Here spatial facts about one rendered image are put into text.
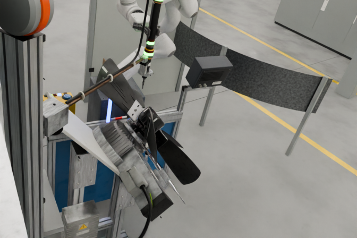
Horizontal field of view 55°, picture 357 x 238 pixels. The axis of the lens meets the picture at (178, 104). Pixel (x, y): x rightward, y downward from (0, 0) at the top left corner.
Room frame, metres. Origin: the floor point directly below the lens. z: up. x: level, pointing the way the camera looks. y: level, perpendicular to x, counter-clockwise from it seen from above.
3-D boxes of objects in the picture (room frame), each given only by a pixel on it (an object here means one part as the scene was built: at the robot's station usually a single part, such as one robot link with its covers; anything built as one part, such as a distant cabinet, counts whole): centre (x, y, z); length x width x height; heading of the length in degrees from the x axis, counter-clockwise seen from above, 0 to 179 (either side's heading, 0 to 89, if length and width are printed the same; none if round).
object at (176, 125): (2.02, -0.02, 0.39); 0.04 x 0.04 x 0.78; 37
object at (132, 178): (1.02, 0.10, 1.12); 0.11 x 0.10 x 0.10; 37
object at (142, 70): (1.40, 0.19, 1.46); 0.09 x 0.07 x 0.10; 162
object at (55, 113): (0.82, 0.37, 1.50); 0.10 x 0.07 x 0.08; 162
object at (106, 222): (1.17, 0.28, 0.56); 0.19 x 0.04 x 0.04; 127
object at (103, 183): (1.76, 0.32, 0.45); 0.82 x 0.01 x 0.66; 127
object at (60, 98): (1.52, 0.64, 1.02); 0.16 x 0.10 x 0.11; 127
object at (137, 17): (1.50, 0.25, 1.61); 0.11 x 0.10 x 0.07; 38
